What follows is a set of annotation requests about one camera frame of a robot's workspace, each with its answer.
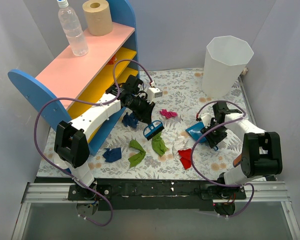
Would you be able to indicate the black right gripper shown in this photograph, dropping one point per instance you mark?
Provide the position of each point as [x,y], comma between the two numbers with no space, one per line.
[213,136]

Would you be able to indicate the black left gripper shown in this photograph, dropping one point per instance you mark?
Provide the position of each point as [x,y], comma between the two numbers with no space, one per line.
[145,114]

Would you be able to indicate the blue plastic dustpan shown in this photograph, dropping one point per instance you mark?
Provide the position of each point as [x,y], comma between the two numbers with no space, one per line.
[195,132]

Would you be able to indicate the blue hand brush black bristles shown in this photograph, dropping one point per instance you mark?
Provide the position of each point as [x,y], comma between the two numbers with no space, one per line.
[153,129]

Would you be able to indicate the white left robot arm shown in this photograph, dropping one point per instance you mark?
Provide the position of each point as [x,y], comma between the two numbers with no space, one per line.
[72,138]

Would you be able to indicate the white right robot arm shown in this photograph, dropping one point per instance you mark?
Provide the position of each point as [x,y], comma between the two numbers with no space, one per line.
[261,153]

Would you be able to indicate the dark blue paper scrap upper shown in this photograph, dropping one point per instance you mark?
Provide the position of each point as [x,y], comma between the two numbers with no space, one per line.
[130,120]

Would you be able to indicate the dark blue paper scrap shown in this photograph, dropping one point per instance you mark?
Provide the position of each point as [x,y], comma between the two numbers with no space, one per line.
[112,155]
[130,120]

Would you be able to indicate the pink paper scrap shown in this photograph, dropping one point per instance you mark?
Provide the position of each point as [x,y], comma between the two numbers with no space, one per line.
[168,114]

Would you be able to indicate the white crumpled paper scrap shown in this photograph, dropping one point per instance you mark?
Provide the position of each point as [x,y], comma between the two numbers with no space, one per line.
[179,143]

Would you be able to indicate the green paper scrap right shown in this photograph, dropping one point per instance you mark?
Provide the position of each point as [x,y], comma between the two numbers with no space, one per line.
[158,145]

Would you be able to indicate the green paper scrap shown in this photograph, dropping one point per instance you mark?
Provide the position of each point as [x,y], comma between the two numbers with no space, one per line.
[158,145]
[138,157]

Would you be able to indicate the red paper scrap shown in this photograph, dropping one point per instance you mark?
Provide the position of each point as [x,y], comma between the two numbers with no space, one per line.
[185,158]

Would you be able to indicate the floral patterned table mat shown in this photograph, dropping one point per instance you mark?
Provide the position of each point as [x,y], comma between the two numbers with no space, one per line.
[181,94]

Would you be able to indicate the green paper scrap left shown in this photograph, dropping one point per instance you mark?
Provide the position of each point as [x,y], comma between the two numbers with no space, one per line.
[138,157]

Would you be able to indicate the orange battery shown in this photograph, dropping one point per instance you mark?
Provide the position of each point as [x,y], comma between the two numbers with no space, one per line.
[237,160]

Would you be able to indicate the dark blue paper scrap lower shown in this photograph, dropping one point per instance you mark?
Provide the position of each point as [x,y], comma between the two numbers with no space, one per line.
[112,155]

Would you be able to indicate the red scrap on shelf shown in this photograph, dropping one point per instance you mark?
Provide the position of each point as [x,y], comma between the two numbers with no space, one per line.
[112,60]

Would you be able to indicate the white octagonal waste bin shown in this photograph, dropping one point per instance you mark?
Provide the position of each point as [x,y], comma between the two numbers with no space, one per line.
[225,59]

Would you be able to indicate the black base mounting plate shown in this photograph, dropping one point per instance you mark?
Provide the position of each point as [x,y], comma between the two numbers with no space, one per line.
[152,194]

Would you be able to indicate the blue wooden shelf unit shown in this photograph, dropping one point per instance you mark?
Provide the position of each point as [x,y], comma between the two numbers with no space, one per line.
[86,77]

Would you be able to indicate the clear plastic water bottle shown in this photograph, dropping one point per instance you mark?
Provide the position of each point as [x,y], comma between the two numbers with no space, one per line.
[72,28]

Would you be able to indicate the brown paper roll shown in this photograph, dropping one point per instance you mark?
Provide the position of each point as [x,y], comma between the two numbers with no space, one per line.
[98,17]

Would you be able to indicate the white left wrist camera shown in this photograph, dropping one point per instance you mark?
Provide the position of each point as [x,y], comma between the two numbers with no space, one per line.
[153,93]

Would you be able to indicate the aluminium rail frame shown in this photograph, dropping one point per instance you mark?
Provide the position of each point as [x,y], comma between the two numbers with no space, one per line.
[55,190]

